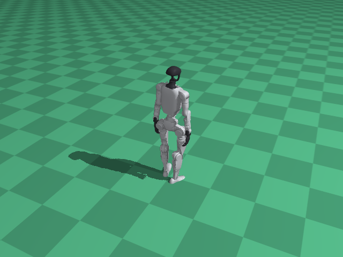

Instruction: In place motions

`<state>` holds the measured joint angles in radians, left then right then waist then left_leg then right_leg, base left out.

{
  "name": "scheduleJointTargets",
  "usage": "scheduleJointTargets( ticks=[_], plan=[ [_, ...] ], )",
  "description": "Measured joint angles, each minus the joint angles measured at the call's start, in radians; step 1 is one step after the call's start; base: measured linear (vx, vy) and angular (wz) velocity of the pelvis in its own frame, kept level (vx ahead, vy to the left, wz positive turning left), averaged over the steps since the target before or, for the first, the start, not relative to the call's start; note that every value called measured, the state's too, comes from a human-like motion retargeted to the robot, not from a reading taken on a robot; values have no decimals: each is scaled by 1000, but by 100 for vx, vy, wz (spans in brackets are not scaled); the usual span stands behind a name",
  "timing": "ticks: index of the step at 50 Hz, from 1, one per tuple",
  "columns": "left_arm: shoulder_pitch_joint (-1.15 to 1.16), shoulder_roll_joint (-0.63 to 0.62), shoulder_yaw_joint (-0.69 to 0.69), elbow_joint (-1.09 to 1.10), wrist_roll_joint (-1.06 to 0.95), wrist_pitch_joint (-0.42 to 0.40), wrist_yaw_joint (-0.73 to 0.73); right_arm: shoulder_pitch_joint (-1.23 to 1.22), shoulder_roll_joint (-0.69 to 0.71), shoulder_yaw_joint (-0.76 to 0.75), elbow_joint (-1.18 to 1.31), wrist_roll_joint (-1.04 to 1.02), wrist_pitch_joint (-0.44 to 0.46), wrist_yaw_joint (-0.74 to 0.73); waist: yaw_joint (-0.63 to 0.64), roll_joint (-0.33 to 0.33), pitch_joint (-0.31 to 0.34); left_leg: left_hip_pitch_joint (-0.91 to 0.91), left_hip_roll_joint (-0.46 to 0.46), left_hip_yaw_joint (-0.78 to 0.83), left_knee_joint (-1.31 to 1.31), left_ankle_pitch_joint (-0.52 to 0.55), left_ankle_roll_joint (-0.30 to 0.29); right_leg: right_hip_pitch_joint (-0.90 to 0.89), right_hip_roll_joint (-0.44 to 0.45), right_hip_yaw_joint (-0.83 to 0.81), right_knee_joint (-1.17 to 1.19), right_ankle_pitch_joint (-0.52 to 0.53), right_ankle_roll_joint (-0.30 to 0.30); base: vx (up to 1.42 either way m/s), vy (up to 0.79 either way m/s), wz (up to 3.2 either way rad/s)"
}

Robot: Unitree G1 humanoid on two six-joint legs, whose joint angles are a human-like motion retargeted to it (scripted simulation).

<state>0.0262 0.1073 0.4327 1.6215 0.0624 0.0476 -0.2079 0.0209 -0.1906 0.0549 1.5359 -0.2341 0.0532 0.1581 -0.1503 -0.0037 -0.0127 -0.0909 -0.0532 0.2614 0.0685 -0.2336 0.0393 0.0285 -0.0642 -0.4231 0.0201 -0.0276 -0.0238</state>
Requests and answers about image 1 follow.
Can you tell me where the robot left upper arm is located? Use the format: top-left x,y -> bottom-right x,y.
155,82 -> 164,105

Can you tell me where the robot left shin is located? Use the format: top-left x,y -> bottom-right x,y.
160,145 -> 169,171

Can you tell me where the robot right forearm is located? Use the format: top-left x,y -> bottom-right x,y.
184,111 -> 191,134

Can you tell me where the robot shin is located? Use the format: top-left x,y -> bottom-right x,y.
160,145 -> 169,171
172,154 -> 183,180

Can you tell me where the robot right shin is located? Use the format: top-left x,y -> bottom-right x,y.
172,154 -> 183,180

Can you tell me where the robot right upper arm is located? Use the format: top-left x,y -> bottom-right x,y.
178,89 -> 189,117

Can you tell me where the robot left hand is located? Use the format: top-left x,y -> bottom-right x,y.
153,117 -> 160,133

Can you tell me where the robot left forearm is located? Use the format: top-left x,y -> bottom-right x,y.
153,101 -> 161,120

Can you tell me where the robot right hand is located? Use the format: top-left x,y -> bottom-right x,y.
182,130 -> 191,147

